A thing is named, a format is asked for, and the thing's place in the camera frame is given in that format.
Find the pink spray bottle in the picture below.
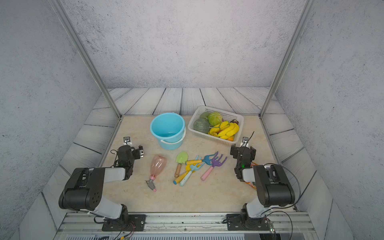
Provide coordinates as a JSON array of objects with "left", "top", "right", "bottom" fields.
[{"left": 146, "top": 155, "right": 167, "bottom": 192}]

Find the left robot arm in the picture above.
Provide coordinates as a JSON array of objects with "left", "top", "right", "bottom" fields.
[{"left": 58, "top": 145, "right": 144, "bottom": 224}]

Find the left metal frame post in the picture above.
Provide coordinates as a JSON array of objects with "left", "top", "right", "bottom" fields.
[{"left": 49, "top": 0, "right": 122, "bottom": 119}]

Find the yellow shovel blue-tipped handle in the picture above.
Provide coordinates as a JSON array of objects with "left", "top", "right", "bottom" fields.
[{"left": 173, "top": 165, "right": 191, "bottom": 185}]

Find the green trowel wooden handle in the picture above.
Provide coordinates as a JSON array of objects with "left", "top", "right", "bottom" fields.
[{"left": 175, "top": 151, "right": 189, "bottom": 178}]

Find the purple rake pink handle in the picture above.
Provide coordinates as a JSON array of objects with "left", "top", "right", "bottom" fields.
[{"left": 201, "top": 155, "right": 227, "bottom": 181}]

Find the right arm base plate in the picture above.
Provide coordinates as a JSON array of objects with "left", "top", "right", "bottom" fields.
[{"left": 222, "top": 214, "right": 270, "bottom": 231}]

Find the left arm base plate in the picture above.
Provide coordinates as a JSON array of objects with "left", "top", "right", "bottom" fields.
[{"left": 102, "top": 214, "right": 147, "bottom": 232}]

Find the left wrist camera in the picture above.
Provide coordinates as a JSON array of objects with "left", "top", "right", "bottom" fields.
[{"left": 123, "top": 137, "right": 132, "bottom": 146}]

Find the light blue rake pale handle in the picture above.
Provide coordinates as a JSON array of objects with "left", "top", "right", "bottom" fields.
[{"left": 179, "top": 157, "right": 204, "bottom": 187}]

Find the orange seed packet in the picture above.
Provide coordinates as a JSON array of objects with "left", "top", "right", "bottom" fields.
[{"left": 247, "top": 162, "right": 258, "bottom": 190}]

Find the white plastic basket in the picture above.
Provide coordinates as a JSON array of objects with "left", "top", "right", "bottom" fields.
[{"left": 188, "top": 106, "right": 244, "bottom": 145}]

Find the smooth green fruit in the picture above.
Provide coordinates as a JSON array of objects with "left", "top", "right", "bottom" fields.
[{"left": 200, "top": 112, "right": 211, "bottom": 120}]

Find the netted green melon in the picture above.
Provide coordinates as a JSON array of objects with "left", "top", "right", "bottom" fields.
[{"left": 193, "top": 119, "right": 211, "bottom": 134}]

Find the right metal frame post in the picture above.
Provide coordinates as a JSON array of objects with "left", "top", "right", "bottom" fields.
[{"left": 259, "top": 0, "right": 315, "bottom": 120}]

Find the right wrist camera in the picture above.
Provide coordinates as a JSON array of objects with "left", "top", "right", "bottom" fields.
[{"left": 240, "top": 137, "right": 249, "bottom": 148}]

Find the teal fork yellow handle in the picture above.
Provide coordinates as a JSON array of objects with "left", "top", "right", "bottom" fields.
[{"left": 186, "top": 152, "right": 219, "bottom": 166}]

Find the yellow banana bunch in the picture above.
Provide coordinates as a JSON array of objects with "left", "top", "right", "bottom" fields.
[{"left": 208, "top": 121, "right": 240, "bottom": 142}]

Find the metal frame post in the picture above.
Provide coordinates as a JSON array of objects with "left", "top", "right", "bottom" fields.
[
  {"left": 49, "top": 0, "right": 122, "bottom": 119},
  {"left": 259, "top": 0, "right": 315, "bottom": 120}
]

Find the green cabbage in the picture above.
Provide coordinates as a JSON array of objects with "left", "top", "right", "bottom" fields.
[{"left": 208, "top": 112, "right": 223, "bottom": 126}]

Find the light blue plastic bucket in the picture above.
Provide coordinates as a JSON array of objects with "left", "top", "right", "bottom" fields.
[{"left": 150, "top": 113, "right": 187, "bottom": 151}]

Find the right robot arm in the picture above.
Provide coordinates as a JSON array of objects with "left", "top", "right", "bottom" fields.
[{"left": 230, "top": 145, "right": 296, "bottom": 222}]

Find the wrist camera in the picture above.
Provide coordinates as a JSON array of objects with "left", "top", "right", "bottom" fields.
[
  {"left": 240, "top": 137, "right": 249, "bottom": 148},
  {"left": 123, "top": 137, "right": 132, "bottom": 146}
]

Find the front aluminium rail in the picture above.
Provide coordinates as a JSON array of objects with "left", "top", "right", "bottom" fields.
[{"left": 55, "top": 212, "right": 318, "bottom": 240}]

